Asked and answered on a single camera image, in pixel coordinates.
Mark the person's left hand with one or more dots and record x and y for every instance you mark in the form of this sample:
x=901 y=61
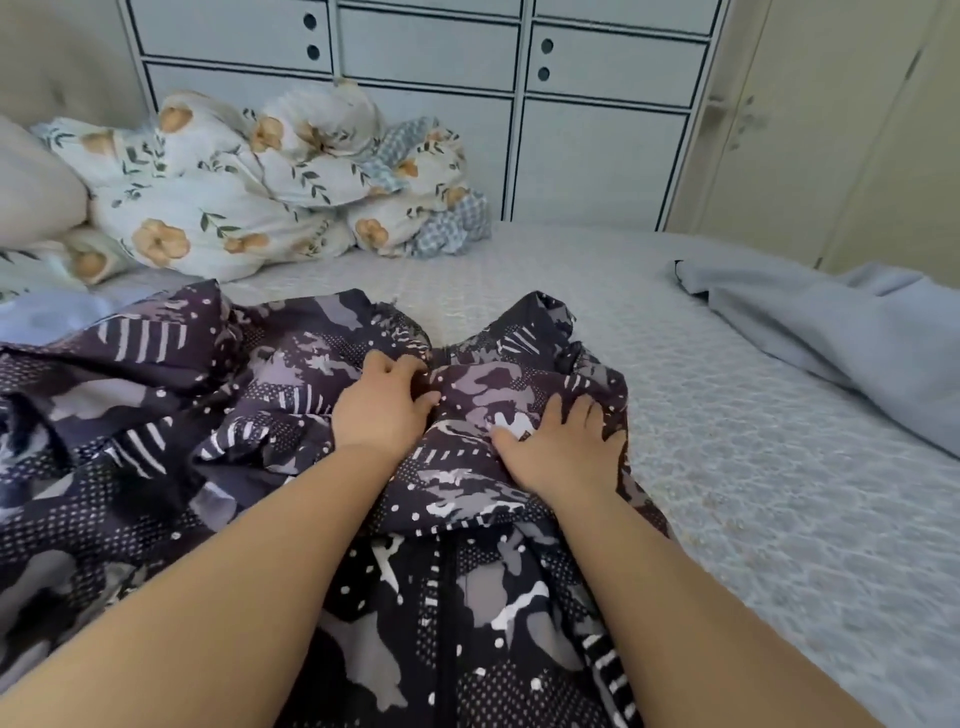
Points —
x=383 y=408

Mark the white door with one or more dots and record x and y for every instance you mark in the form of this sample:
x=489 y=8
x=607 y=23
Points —
x=840 y=120

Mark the person's right hand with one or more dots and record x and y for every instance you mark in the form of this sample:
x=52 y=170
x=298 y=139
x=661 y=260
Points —
x=567 y=453

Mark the pink plush pillow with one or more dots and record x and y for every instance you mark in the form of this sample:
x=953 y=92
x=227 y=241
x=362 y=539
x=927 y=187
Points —
x=38 y=188

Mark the person's left forearm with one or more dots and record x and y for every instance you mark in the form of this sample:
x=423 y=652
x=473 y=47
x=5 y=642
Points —
x=195 y=615

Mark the beige tufted headboard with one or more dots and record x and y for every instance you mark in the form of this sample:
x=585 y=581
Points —
x=68 y=60

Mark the floral pillow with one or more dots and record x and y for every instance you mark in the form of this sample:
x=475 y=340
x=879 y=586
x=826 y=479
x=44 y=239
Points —
x=68 y=263

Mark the person's right forearm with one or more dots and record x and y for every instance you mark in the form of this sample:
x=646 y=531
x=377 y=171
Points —
x=705 y=630

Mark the dark purple patterned garment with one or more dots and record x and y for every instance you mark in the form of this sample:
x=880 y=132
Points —
x=150 y=435

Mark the white wardrobe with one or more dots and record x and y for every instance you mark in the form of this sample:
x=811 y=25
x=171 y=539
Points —
x=450 y=68

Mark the bed with grey patterned sheet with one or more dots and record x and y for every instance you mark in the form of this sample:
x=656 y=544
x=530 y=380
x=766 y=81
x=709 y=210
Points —
x=720 y=435

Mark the light lavender sunscreen jacket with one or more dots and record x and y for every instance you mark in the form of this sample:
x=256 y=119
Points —
x=68 y=312

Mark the floral bunched quilt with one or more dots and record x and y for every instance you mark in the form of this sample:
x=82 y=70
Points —
x=450 y=218

